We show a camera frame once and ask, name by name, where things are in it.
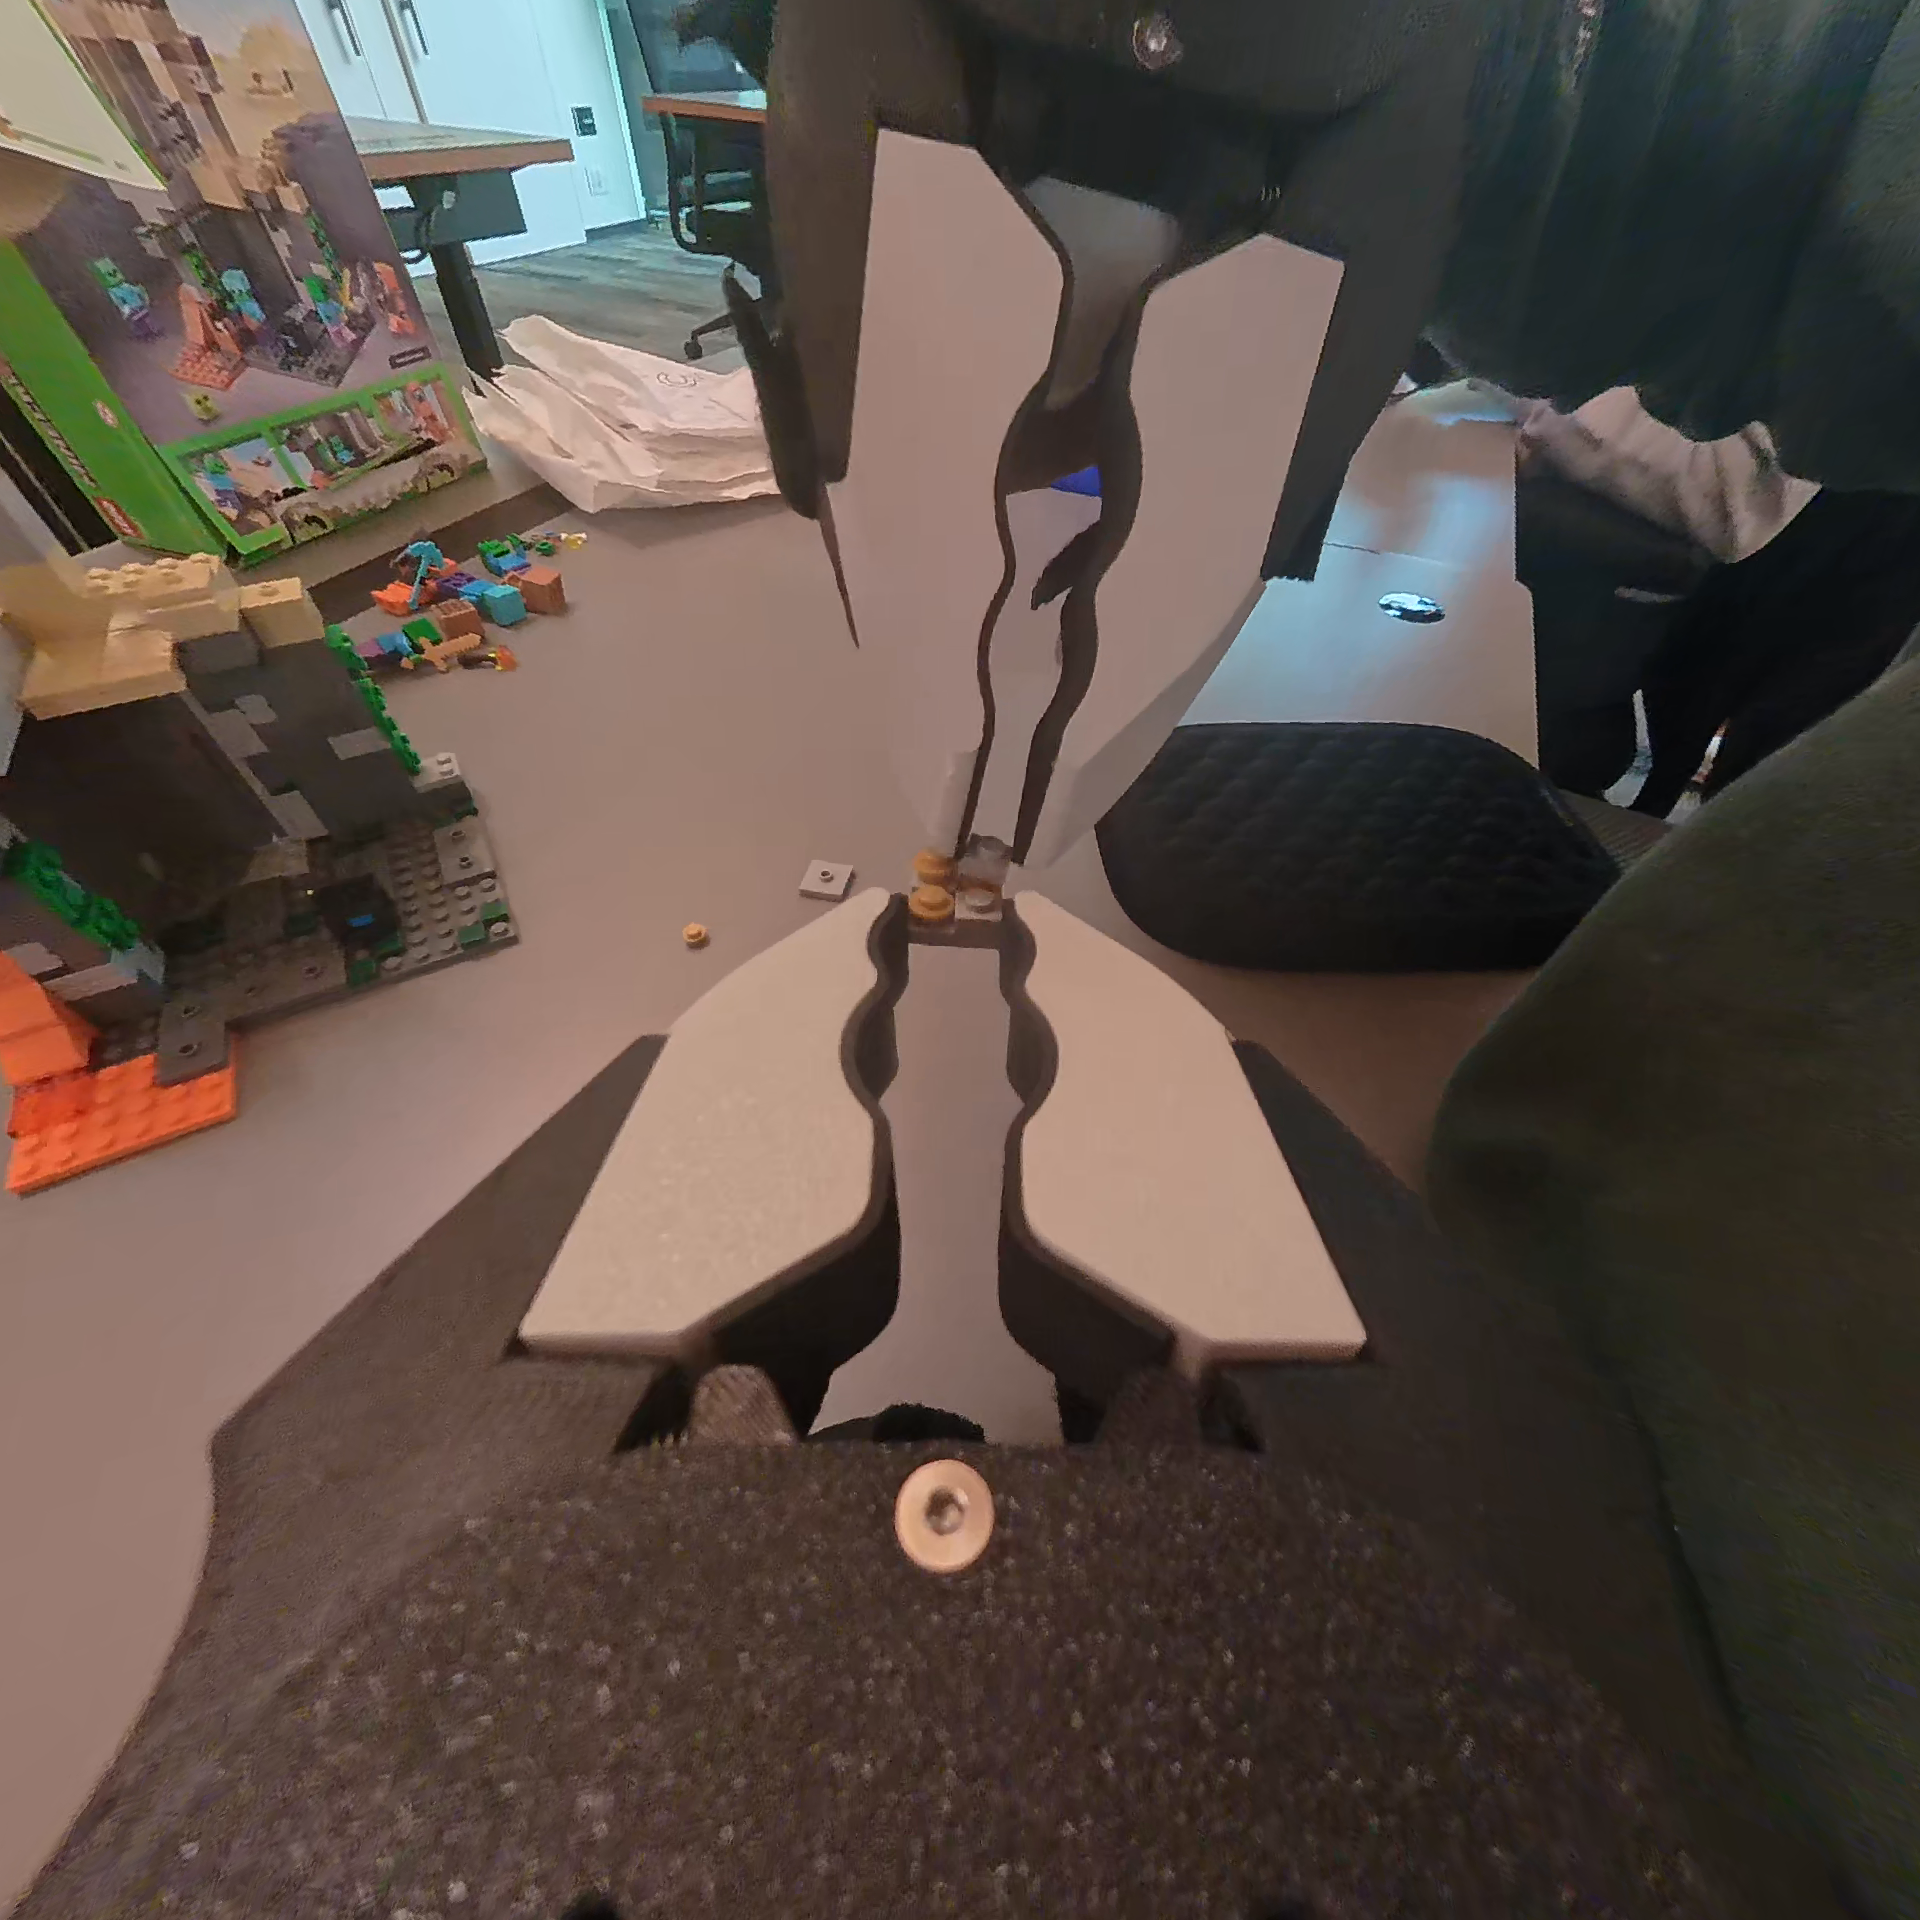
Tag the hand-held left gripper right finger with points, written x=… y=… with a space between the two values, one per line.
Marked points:
x=1172 y=1185

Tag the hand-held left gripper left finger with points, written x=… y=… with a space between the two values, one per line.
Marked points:
x=720 y=1156

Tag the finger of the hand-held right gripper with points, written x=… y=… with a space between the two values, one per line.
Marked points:
x=1202 y=495
x=931 y=452

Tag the small grey and tan brick assembly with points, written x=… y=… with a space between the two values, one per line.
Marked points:
x=962 y=913

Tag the grey desk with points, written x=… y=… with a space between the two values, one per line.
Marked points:
x=376 y=1081

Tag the small grey square plate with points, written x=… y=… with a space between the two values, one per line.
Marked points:
x=826 y=878

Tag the white crumpled paper bag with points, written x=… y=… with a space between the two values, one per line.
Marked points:
x=629 y=421

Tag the black office chair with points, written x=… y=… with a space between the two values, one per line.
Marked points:
x=704 y=165

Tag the black quilted wrist rest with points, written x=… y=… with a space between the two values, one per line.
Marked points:
x=1350 y=849

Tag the person's white shirt hem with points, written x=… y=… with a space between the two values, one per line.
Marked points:
x=1651 y=466

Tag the pile of colourful toy bricks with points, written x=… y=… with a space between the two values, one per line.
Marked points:
x=464 y=599

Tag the wooden office table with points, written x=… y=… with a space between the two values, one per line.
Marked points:
x=464 y=158

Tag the person's black pants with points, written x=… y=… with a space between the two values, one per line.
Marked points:
x=1725 y=661

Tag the person's green sweater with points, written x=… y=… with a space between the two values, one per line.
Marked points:
x=1725 y=1201

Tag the white cabinet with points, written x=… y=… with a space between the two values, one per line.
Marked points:
x=495 y=61

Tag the toy brick cave model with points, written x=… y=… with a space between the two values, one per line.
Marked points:
x=224 y=751

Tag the green toy set box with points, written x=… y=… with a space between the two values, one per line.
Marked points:
x=270 y=300

